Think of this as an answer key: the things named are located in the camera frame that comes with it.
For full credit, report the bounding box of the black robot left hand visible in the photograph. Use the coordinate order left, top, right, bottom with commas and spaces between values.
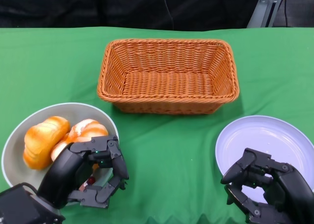
36, 135, 130, 209

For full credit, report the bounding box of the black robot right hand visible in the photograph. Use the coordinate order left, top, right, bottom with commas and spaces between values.
220, 148, 314, 224

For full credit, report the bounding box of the pink striped cake slice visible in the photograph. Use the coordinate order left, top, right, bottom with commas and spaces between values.
79, 175, 97, 191

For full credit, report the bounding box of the long golden bread loaf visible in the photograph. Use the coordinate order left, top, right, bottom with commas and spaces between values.
23, 116, 71, 171

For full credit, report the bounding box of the round pumpkin-shaped bread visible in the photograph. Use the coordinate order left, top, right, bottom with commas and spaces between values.
51, 119, 109, 161

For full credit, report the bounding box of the grey ceramic bowl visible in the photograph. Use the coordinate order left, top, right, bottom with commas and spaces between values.
1, 101, 120, 206

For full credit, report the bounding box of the lavender plate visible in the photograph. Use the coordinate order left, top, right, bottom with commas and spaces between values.
215, 115, 314, 202

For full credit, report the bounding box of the orange wicker basket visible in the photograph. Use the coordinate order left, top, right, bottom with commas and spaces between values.
97, 38, 240, 115

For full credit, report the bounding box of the green tablecloth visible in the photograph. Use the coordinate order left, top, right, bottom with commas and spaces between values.
0, 25, 314, 224

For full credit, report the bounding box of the black backdrop cloth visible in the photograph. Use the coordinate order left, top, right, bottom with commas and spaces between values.
0, 0, 261, 31

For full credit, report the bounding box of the thin black cable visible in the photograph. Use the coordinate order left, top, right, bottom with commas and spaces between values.
283, 0, 290, 26

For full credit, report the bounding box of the grey metal frame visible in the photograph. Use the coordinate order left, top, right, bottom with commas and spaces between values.
246, 0, 310, 28

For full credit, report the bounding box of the black hanging cable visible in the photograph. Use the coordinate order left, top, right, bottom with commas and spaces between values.
161, 0, 175, 30

